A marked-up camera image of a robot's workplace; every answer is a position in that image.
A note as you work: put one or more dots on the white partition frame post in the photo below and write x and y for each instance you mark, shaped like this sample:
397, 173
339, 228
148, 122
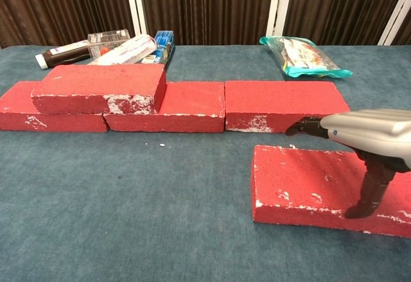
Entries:
136, 2
396, 18
279, 2

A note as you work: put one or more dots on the red brick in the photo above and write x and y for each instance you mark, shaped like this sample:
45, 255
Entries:
276, 99
302, 179
102, 81
189, 102
57, 123

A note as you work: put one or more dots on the blue carton box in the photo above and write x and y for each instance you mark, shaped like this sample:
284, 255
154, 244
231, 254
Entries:
163, 46

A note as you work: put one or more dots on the brown medicine bottle white cap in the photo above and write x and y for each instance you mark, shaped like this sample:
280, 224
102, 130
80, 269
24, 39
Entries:
64, 55

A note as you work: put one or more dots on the clear plastic blister package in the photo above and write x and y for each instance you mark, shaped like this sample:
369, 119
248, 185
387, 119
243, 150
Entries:
109, 39

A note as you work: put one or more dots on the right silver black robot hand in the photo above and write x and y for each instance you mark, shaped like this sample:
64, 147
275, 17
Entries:
372, 131

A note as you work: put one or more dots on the white pink toothpaste box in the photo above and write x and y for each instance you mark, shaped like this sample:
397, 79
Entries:
128, 52

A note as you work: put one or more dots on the teal snack bag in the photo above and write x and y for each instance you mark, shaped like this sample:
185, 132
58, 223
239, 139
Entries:
305, 55

